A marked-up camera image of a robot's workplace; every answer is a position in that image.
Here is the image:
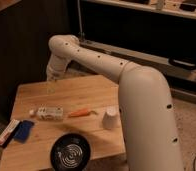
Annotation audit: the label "white paper cup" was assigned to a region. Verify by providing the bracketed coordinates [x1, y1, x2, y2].
[102, 106, 119, 130]

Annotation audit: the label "wooden table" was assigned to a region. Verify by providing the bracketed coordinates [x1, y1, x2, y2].
[0, 75, 125, 171]

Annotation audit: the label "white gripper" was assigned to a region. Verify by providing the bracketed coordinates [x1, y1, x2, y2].
[46, 55, 69, 93]

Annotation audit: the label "wooden shelf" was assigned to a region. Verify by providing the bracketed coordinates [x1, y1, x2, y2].
[84, 0, 196, 20]

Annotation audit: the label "metal pole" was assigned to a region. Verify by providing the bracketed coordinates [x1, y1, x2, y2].
[77, 0, 84, 41]

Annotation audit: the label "orange carrot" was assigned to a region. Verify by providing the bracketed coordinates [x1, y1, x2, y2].
[68, 109, 90, 117]

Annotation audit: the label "red white toothpaste box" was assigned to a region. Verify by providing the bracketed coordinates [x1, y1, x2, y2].
[0, 119, 20, 148]

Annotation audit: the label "long grey case black handle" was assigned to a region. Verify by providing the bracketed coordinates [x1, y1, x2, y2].
[81, 40, 196, 83]

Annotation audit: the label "blue sponge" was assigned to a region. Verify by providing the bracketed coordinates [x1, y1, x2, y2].
[14, 120, 34, 143]

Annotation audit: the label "black round plate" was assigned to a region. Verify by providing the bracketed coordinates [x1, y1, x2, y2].
[50, 133, 91, 171]

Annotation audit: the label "clear plastic bottle white cap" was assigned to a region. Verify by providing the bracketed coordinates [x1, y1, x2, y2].
[29, 107, 63, 120]

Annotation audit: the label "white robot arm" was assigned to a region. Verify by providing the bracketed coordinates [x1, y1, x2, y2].
[46, 35, 184, 171]

